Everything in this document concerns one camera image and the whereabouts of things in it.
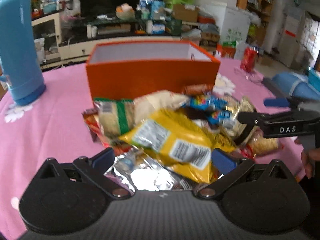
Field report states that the wooden shelf unit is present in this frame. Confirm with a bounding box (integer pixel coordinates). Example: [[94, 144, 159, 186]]
[[236, 0, 273, 46]]

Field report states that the cardboard box on stand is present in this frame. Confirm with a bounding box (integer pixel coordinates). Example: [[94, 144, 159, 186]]
[[172, 4, 199, 22]]

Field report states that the fruit bowl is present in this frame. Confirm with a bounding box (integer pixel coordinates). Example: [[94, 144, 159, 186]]
[[116, 3, 135, 21]]

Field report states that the white TV stand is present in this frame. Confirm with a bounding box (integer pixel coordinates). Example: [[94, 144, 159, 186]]
[[58, 19, 184, 63]]

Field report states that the blue tissue box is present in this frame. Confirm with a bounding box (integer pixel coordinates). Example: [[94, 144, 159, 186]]
[[151, 23, 165, 35]]

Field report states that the person's right hand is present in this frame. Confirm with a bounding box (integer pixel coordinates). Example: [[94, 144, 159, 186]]
[[300, 148, 320, 179]]

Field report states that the white refrigerator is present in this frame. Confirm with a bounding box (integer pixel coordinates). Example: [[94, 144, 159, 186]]
[[202, 2, 251, 44]]

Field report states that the red orange snack bag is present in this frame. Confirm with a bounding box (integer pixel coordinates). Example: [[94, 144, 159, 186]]
[[81, 108, 131, 156]]

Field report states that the red bag on table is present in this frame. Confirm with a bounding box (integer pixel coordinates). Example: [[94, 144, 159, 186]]
[[240, 46, 259, 73]]

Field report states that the gold noodle snack pack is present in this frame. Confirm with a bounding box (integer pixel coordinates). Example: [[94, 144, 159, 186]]
[[219, 96, 257, 142]]

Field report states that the brown sausage snack pack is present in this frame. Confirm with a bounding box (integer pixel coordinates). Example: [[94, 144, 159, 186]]
[[182, 83, 214, 96]]

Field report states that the yellow snack bag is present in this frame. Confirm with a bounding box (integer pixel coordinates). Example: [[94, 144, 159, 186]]
[[119, 109, 236, 184]]

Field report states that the clear pastry pack red edge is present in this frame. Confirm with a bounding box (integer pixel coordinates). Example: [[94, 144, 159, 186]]
[[240, 128, 283, 159]]

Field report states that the blue thermos jug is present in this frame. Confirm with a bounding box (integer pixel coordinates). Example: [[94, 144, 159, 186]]
[[1, 0, 46, 106]]

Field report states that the white glass door cabinet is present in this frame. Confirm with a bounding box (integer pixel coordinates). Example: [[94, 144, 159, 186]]
[[31, 12, 61, 68]]

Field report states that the blue candy packet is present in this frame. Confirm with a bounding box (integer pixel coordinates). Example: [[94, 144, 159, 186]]
[[187, 95, 227, 112], [206, 110, 239, 129]]

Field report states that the green striped cracker pack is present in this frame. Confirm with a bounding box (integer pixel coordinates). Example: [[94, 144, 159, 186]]
[[93, 98, 135, 138]]

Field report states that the beige snack pack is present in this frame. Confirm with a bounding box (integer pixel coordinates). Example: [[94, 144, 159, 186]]
[[133, 90, 190, 125]]

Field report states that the silver foil snack bag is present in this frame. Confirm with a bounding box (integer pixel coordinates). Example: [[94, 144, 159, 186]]
[[105, 145, 210, 194]]

